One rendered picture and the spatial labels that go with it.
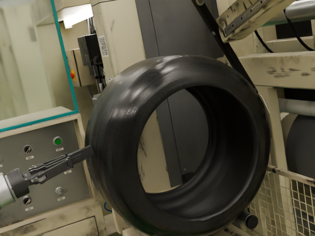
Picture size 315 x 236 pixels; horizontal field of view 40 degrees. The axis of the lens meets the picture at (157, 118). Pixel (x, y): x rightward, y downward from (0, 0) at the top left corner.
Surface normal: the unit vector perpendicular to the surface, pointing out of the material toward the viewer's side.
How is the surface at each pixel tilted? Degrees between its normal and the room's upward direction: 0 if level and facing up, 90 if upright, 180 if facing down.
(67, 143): 90
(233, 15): 90
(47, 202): 90
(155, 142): 90
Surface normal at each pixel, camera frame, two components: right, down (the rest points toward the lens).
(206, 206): -0.46, -0.84
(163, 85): 0.30, -0.05
